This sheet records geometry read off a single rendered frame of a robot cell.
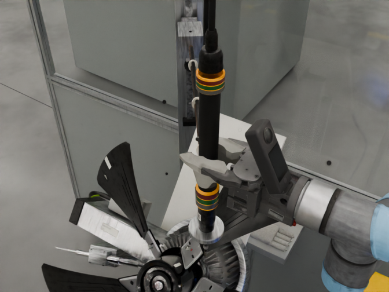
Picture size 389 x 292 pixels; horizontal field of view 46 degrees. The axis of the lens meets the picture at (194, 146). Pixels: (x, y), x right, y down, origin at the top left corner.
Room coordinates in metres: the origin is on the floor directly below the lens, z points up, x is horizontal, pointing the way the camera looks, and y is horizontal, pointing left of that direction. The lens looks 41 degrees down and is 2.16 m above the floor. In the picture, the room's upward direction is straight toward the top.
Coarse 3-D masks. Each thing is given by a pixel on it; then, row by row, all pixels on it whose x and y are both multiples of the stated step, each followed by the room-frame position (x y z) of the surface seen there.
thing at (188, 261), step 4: (188, 240) 0.70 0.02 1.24; (192, 240) 0.69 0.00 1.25; (184, 244) 0.69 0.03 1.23; (188, 244) 0.69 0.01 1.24; (192, 244) 0.68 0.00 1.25; (196, 244) 0.67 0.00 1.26; (184, 248) 0.68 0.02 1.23; (192, 248) 0.66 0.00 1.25; (196, 248) 0.66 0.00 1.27; (200, 248) 0.65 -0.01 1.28; (184, 252) 0.67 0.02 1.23; (188, 252) 0.66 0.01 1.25; (192, 252) 0.65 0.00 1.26; (196, 252) 0.64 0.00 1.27; (200, 252) 0.63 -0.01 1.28; (184, 256) 0.66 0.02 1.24; (188, 256) 0.65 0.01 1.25; (196, 256) 0.63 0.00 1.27; (184, 260) 0.64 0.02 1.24; (188, 260) 0.63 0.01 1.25; (192, 260) 0.62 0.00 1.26; (184, 264) 0.63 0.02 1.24; (188, 264) 0.62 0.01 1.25
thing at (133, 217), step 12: (120, 144) 0.86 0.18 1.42; (108, 156) 0.87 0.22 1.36; (120, 156) 0.84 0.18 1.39; (108, 168) 0.86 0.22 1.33; (120, 168) 0.82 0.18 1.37; (132, 168) 0.80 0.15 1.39; (120, 180) 0.81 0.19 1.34; (132, 180) 0.78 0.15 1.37; (108, 192) 0.86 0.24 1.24; (120, 192) 0.81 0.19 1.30; (132, 192) 0.77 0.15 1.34; (120, 204) 0.81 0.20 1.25; (132, 204) 0.76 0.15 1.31; (132, 216) 0.76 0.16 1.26; (144, 216) 0.72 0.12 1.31; (144, 228) 0.71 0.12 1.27
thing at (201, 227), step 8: (208, 32) 0.57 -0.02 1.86; (216, 32) 0.57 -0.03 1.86; (208, 40) 0.57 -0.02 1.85; (216, 40) 0.57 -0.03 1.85; (208, 48) 0.57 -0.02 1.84; (216, 48) 0.57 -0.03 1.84; (200, 56) 0.57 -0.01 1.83; (208, 56) 0.56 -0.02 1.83; (216, 56) 0.56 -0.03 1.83; (200, 64) 0.57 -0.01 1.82; (208, 64) 0.56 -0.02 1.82; (216, 64) 0.56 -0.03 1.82; (208, 72) 0.56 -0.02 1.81; (216, 72) 0.56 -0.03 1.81; (200, 216) 0.56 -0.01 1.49; (208, 216) 0.56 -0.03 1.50; (200, 224) 0.57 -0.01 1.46; (208, 224) 0.56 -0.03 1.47; (208, 232) 0.56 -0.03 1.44
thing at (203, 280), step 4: (200, 280) 0.62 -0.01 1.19; (204, 280) 0.62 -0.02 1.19; (208, 280) 0.62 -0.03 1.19; (196, 284) 0.61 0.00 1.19; (200, 284) 0.61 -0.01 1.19; (204, 284) 0.61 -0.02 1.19; (208, 284) 0.61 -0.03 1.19; (212, 284) 0.61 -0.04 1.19; (216, 284) 0.61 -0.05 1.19; (196, 288) 0.60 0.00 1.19; (200, 288) 0.60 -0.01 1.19; (204, 288) 0.60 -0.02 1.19; (208, 288) 0.60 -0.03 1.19; (212, 288) 0.60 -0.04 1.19; (216, 288) 0.60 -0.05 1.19; (220, 288) 0.60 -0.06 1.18
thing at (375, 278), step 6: (372, 276) 0.71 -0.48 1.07; (378, 276) 0.71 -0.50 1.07; (384, 276) 0.71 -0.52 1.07; (372, 282) 0.69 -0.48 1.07; (378, 282) 0.69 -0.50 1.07; (384, 282) 0.69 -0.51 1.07; (366, 288) 0.67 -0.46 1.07; (372, 288) 0.67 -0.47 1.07; (378, 288) 0.67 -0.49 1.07; (384, 288) 0.67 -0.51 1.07
